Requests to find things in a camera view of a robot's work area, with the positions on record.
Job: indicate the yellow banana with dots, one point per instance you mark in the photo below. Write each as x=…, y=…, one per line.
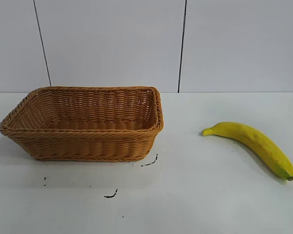
x=258, y=143

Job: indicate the brown woven wicker basket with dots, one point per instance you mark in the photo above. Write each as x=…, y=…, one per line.
x=88, y=146

